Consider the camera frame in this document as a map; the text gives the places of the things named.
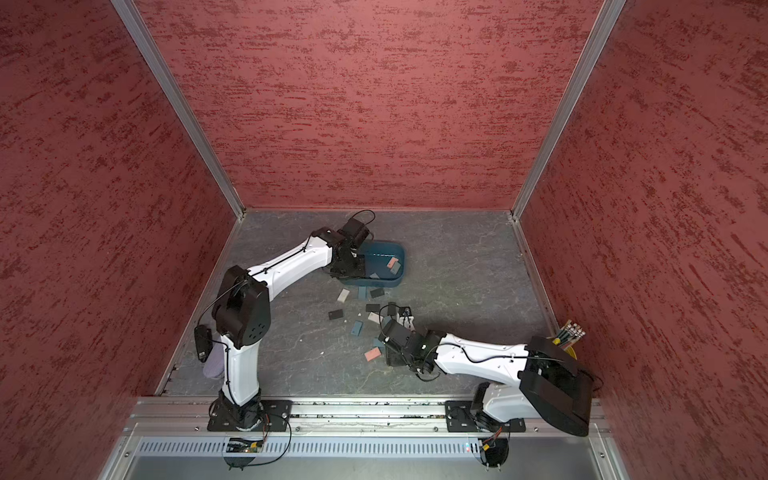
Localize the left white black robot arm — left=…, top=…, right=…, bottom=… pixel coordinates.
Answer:
left=210, top=220, right=371, bottom=431

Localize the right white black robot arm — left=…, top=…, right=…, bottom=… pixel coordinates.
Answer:
left=378, top=323, right=596, bottom=437

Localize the teal plastic storage box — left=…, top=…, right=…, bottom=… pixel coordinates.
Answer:
left=340, top=241, right=406, bottom=289

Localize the yellow pencil cup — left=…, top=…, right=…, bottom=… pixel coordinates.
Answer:
left=550, top=320, right=586, bottom=359

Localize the lavender cloth at left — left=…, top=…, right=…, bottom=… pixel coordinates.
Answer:
left=203, top=345, right=226, bottom=379

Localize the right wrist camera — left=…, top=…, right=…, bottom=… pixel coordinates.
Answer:
left=379, top=305, right=417, bottom=344

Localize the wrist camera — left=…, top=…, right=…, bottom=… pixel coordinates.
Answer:
left=379, top=305, right=417, bottom=344
left=338, top=218, right=370, bottom=249

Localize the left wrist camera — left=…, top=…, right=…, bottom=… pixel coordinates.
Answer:
left=338, top=218, right=370, bottom=249

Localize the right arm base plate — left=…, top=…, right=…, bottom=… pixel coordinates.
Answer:
left=444, top=400, right=527, bottom=433

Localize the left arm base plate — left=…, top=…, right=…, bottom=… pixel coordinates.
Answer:
left=206, top=400, right=293, bottom=433

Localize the black device on left wall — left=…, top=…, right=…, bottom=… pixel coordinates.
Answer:
left=193, top=324, right=214, bottom=363

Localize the aluminium front rail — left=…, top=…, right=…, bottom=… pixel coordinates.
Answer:
left=122, top=395, right=610, bottom=438

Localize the perforated cable tray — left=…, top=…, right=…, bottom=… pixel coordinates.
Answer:
left=135, top=437, right=482, bottom=460

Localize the left aluminium corner post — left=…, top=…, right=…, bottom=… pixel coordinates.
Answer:
left=111, top=0, right=246, bottom=222

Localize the aluminium corner post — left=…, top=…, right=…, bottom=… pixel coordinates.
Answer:
left=511, top=0, right=626, bottom=223
left=111, top=0, right=246, bottom=222

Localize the right aluminium corner post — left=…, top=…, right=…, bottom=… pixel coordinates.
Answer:
left=511, top=0, right=626, bottom=223

